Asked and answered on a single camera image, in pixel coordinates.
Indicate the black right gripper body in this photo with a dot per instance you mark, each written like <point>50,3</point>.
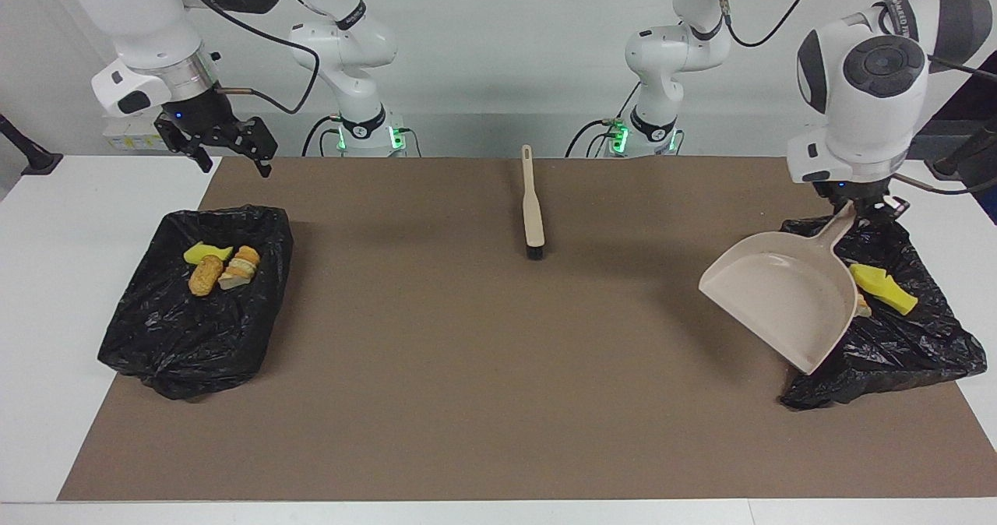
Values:
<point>204,120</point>

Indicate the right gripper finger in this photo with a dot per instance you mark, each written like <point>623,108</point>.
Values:
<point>183,139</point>
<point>261,143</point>

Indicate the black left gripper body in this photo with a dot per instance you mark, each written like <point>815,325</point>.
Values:
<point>857,192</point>

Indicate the large wavy yellow sponge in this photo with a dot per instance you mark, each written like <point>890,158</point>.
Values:
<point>202,253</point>

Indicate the striped toy croissant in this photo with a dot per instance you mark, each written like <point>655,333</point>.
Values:
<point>240,268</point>

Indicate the beige plastic dustpan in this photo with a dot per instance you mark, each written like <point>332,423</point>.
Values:
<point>787,299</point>

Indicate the brown toy bread roll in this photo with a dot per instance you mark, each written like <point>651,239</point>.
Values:
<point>206,276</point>

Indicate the beige brush black bristles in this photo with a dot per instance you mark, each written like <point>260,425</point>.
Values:
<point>533,213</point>

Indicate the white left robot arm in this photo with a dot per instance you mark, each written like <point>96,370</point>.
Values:
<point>872,81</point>

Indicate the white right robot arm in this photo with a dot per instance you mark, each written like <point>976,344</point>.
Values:
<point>148,19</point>

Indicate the black trash bag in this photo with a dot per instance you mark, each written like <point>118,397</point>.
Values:
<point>903,346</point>
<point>156,330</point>

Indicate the black stand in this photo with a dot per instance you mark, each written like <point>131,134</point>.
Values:
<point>962,159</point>
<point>35,159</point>

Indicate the brown table mat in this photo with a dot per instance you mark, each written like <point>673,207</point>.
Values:
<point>498,447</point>

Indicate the white wall socket box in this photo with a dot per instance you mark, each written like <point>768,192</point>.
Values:
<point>128,139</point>

